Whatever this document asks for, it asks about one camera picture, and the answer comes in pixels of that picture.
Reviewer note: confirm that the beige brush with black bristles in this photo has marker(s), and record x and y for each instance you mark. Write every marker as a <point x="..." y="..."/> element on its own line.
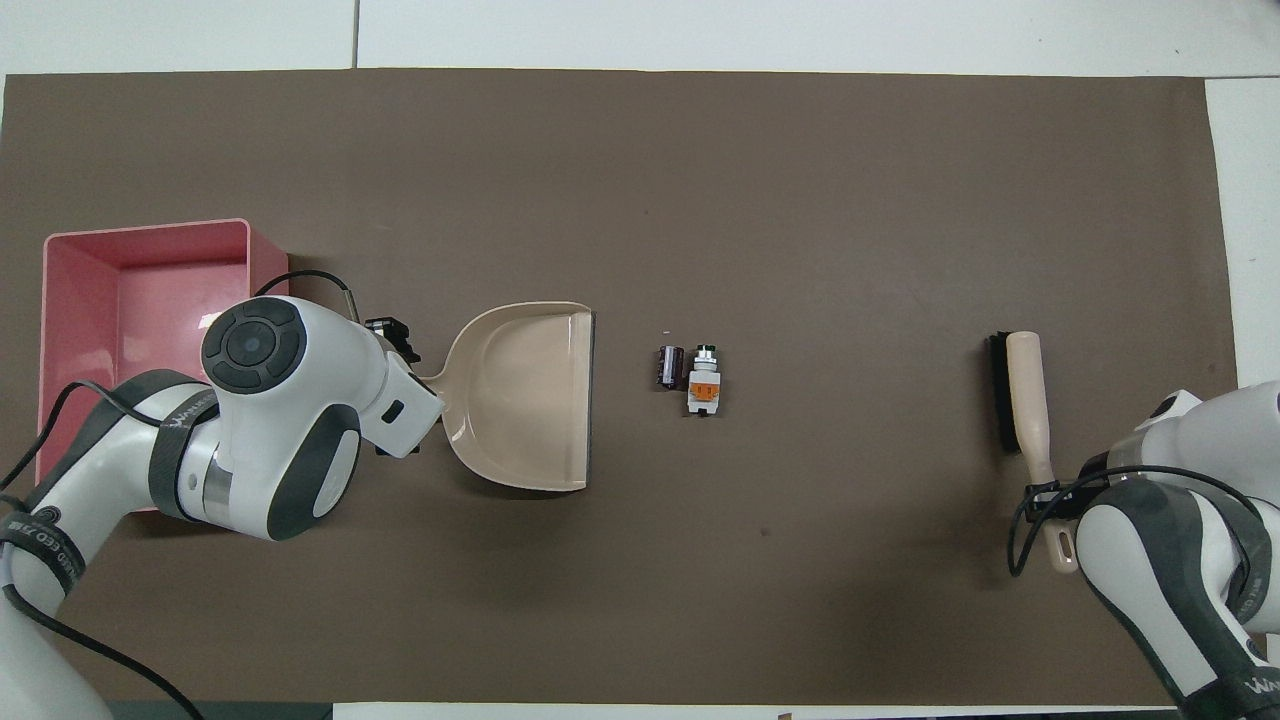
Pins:
<point x="1028" y="400"/>

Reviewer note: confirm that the beige plastic dustpan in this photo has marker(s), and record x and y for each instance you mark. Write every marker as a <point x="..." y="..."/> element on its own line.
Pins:
<point x="525" y="400"/>

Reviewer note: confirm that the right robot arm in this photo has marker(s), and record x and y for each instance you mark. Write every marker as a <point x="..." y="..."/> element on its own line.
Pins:
<point x="1160" y="560"/>

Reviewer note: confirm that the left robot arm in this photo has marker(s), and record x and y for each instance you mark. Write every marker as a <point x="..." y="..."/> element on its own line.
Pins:
<point x="270" y="420"/>

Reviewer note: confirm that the pink plastic bin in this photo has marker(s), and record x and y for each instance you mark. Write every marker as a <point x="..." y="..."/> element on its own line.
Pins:
<point x="140" y="300"/>

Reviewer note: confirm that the black cylindrical capacitor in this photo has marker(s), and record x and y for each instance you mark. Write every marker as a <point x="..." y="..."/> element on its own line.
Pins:
<point x="669" y="367"/>

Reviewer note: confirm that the white and orange push-button switch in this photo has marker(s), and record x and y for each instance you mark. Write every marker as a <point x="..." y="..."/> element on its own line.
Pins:
<point x="703" y="385"/>

